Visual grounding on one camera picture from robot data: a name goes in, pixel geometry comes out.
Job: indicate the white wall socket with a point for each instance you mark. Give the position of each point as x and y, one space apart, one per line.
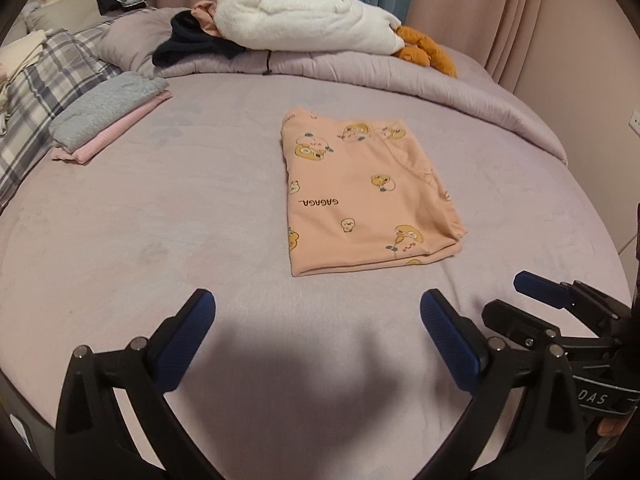
634 122

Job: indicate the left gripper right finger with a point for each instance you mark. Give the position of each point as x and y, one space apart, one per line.
546 439

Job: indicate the plaid grey white blanket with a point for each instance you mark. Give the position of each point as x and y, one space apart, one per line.
67 68

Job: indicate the dark navy garment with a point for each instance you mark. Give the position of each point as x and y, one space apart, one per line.
188 38

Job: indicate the lilac bed sheet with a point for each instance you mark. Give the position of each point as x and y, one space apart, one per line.
321 377

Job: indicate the white plush goose toy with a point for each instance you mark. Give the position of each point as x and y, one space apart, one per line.
327 26

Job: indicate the grey folded garment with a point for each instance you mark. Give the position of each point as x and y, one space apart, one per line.
100 107

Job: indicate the lilac folded duvet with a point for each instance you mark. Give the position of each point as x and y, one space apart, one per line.
130 41

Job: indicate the orange cartoon print garment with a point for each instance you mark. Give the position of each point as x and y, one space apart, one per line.
363 195

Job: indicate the pink folded garment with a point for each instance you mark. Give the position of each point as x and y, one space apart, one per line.
110 134

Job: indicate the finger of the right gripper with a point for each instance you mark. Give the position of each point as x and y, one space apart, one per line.
531 332
595 309

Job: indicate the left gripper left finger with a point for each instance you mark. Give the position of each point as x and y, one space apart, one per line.
92 440

